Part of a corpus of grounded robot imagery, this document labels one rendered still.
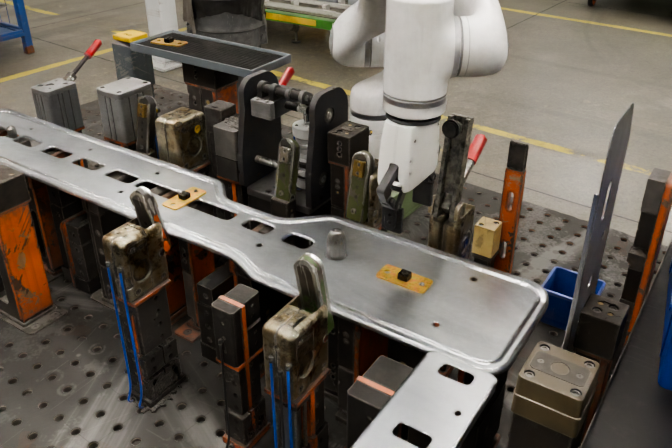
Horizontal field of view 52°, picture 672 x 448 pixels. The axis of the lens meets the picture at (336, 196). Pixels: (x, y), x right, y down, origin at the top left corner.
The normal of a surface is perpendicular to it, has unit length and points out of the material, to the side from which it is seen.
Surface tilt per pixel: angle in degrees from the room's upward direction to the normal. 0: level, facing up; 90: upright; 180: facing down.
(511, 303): 0
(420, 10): 90
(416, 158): 90
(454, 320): 0
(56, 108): 90
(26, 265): 90
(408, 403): 0
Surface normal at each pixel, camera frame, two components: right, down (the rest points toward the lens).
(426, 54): 0.10, 0.48
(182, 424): 0.00, -0.88
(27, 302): 0.84, 0.26
